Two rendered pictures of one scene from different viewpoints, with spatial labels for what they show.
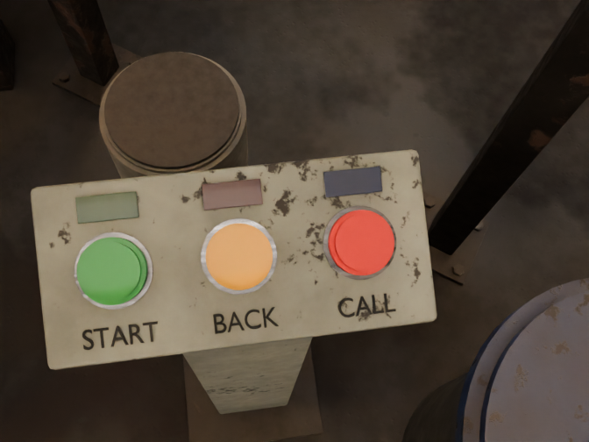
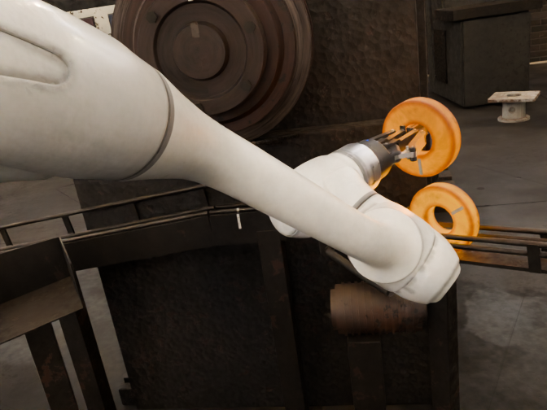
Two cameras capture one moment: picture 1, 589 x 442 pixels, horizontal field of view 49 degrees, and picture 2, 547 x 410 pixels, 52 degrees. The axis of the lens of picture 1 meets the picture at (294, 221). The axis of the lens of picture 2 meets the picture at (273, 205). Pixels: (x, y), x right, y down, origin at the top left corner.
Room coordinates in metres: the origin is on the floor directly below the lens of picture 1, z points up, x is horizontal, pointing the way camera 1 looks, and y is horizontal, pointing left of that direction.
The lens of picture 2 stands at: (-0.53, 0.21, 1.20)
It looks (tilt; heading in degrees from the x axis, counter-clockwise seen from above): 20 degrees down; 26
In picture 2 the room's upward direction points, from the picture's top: 8 degrees counter-clockwise
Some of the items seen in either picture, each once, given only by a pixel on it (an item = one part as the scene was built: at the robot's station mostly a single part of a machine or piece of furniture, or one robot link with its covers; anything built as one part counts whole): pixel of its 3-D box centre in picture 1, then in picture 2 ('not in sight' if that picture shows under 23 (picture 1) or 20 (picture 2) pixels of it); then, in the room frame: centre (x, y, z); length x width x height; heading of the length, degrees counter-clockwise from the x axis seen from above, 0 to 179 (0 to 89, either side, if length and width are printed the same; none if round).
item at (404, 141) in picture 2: not in sight; (401, 145); (0.46, 0.41, 0.92); 0.11 x 0.01 x 0.04; 159
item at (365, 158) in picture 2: not in sight; (352, 172); (0.33, 0.47, 0.91); 0.09 x 0.06 x 0.09; 70
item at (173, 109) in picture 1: (199, 224); not in sight; (0.27, 0.11, 0.26); 0.12 x 0.12 x 0.52
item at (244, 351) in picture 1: (247, 346); not in sight; (0.12, 0.03, 0.31); 0.24 x 0.16 x 0.62; 105
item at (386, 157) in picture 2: not in sight; (375, 156); (0.40, 0.45, 0.91); 0.09 x 0.08 x 0.07; 160
